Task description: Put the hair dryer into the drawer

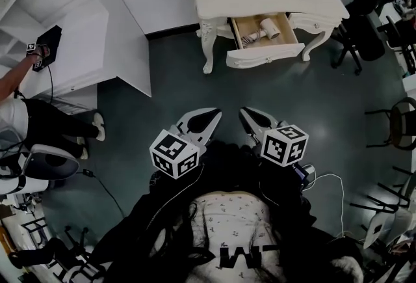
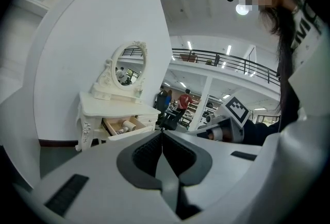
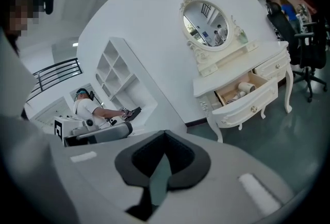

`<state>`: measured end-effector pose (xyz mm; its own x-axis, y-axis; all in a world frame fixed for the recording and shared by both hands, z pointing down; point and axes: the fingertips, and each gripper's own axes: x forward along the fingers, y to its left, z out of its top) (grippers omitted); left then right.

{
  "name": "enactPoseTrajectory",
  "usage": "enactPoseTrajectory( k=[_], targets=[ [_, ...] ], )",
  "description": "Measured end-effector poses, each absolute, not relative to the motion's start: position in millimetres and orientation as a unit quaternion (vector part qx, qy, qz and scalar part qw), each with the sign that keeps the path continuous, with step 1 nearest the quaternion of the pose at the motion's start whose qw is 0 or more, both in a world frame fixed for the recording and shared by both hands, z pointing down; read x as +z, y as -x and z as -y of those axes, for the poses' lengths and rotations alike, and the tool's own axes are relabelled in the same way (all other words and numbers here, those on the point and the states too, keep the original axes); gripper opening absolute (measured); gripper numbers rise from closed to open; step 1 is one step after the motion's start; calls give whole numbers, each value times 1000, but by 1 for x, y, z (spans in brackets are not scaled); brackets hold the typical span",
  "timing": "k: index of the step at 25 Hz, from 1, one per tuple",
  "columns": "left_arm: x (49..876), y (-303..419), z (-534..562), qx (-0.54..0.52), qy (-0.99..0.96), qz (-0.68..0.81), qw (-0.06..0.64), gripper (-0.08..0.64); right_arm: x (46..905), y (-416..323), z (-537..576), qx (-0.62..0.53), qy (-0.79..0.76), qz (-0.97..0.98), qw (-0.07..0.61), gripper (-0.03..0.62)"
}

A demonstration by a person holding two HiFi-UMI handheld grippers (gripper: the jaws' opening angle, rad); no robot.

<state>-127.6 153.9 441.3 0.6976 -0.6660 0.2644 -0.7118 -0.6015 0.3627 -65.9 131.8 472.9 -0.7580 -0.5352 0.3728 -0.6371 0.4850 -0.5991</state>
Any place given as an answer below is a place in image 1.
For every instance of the white hair dryer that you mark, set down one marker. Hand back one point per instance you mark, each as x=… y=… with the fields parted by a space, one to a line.
x=269 y=28

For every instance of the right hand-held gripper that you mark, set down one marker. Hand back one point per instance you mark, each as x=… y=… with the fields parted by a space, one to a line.
x=284 y=145

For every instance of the round brown stool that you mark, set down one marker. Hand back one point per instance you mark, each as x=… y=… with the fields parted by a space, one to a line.
x=401 y=122

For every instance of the person's left forearm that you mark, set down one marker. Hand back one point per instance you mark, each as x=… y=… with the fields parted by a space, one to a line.
x=169 y=197

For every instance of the white chair with grey seat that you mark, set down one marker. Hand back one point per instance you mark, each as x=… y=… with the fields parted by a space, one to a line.
x=55 y=161

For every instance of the black jacket with white lining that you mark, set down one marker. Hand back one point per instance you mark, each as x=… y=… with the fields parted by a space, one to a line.
x=308 y=210

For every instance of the white printed shirt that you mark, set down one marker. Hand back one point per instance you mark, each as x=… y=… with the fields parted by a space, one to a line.
x=234 y=220

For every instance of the white chair with black legs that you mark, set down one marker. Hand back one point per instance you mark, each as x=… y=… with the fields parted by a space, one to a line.
x=377 y=229

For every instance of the large white wooden drawer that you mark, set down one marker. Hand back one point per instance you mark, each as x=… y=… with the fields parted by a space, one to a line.
x=287 y=32

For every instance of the white open shelf cabinet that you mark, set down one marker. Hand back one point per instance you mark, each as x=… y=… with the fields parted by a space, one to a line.
x=81 y=47

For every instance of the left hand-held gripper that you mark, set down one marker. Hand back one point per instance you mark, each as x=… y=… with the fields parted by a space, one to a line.
x=172 y=155

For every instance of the person's right forearm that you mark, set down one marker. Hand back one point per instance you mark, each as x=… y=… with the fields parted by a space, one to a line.
x=282 y=184

